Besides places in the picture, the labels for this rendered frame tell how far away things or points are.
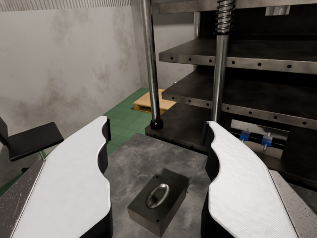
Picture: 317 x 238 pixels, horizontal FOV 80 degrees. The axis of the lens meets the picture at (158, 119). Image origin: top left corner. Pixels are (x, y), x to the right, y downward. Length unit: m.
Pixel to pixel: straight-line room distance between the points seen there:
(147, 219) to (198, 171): 0.38
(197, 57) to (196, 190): 0.66
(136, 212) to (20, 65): 2.10
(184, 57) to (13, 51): 1.87
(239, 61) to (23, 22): 2.20
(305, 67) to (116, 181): 0.97
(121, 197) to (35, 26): 2.18
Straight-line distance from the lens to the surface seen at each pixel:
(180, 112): 1.55
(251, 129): 1.14
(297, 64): 1.00
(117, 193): 0.96
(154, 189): 0.86
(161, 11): 1.19
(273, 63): 1.01
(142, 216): 0.78
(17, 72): 2.53
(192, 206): 0.88
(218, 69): 1.01
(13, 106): 2.53
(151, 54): 1.15
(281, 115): 1.09
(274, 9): 1.24
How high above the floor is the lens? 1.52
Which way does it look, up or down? 30 degrees down
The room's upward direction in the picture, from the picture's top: 5 degrees counter-clockwise
